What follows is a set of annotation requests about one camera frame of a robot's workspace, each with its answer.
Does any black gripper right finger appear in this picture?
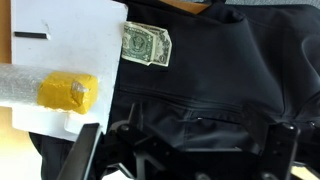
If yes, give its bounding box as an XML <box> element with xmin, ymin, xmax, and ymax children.
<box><xmin>262</xmin><ymin>121</ymin><xmax>302</xmax><ymax>180</ymax></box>

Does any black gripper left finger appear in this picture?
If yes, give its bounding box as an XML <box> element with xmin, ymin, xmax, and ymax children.
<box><xmin>55</xmin><ymin>122</ymin><xmax>103</xmax><ymax>180</ymax></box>

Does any black zip vest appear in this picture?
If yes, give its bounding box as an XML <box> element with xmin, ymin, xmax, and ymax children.
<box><xmin>28</xmin><ymin>0</ymin><xmax>320</xmax><ymax>180</ymax></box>

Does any yellow small block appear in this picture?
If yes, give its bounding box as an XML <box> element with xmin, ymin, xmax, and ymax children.
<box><xmin>0</xmin><ymin>63</ymin><xmax>100</xmax><ymax>116</ymax></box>

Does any white plastic cutting board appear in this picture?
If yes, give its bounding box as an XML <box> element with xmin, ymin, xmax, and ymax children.
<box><xmin>9</xmin><ymin>0</ymin><xmax>130</xmax><ymax>143</ymax></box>

